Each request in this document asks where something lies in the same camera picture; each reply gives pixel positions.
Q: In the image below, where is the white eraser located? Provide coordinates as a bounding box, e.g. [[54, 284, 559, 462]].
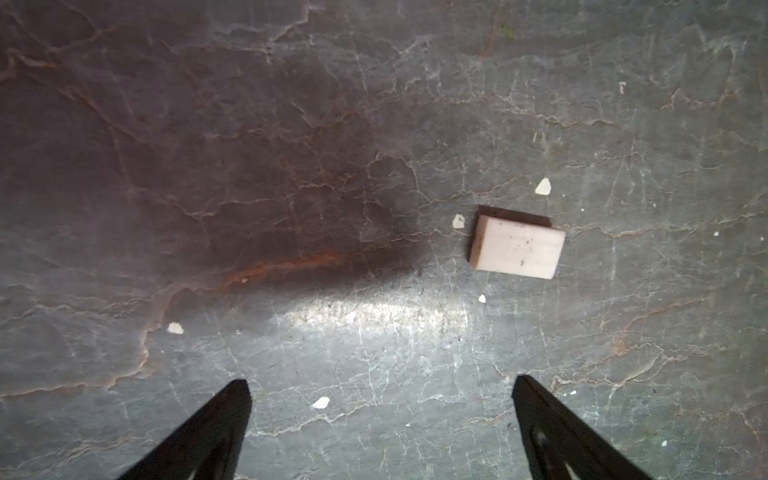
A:
[[468, 205, 566, 280]]

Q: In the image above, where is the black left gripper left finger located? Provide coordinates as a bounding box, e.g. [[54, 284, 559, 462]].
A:
[[121, 379, 252, 480]]

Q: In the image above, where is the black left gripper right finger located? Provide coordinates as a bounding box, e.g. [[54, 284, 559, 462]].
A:
[[511, 375, 650, 480]]

